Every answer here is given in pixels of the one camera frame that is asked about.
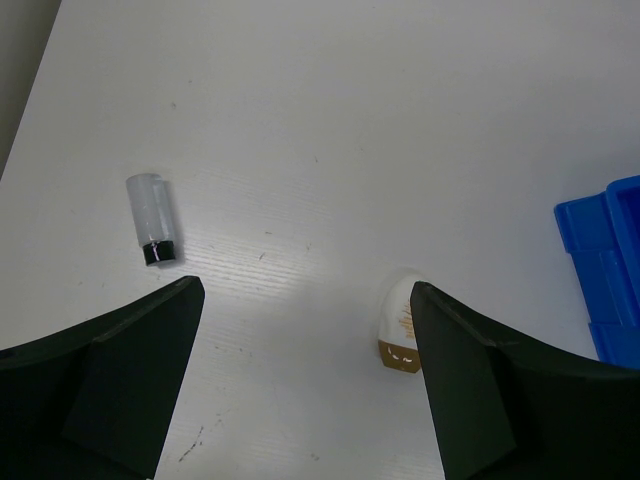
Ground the clear small tube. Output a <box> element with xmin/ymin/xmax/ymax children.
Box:
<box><xmin>126</xmin><ymin>173</ymin><xmax>176</xmax><ymax>266</ymax></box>

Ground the blue plastic divided bin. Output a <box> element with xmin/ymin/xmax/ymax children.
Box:
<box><xmin>554</xmin><ymin>176</ymin><xmax>639</xmax><ymax>369</ymax></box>

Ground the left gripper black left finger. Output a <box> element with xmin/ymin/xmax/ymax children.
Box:
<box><xmin>1</xmin><ymin>276</ymin><xmax>205</xmax><ymax>479</ymax></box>

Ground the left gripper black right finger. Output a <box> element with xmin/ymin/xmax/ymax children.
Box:
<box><xmin>410</xmin><ymin>282</ymin><xmax>639</xmax><ymax>479</ymax></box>

